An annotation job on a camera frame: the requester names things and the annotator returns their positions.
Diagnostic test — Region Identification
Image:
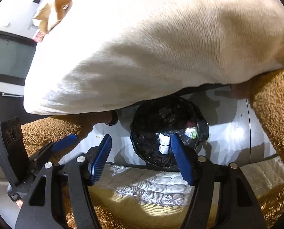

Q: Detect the black trash bin with bag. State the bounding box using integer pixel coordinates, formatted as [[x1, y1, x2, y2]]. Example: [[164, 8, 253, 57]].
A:
[[130, 96, 209, 171]]

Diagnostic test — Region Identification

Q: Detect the person's left hand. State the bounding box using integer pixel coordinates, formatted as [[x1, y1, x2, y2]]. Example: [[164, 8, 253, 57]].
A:
[[16, 200, 23, 208]]

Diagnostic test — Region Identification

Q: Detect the frosted glass black-framed door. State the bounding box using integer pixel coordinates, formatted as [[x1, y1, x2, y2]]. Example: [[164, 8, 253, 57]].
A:
[[0, 31, 37, 86]]

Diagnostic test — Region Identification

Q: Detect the patterned mattress edge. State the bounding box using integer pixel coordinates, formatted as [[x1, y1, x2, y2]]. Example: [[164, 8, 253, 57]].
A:
[[89, 156, 284, 228]]

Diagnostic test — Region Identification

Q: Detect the pink snack wrapper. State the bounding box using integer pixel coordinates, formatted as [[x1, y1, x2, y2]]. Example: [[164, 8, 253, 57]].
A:
[[32, 28, 46, 43]]

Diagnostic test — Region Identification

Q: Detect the cream plush bed blanket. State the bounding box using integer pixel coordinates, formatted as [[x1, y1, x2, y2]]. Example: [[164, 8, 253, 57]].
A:
[[23, 0, 284, 115]]

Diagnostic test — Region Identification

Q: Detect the crumpled brown paper bag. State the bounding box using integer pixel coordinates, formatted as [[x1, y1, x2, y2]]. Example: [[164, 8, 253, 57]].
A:
[[33, 0, 73, 34]]

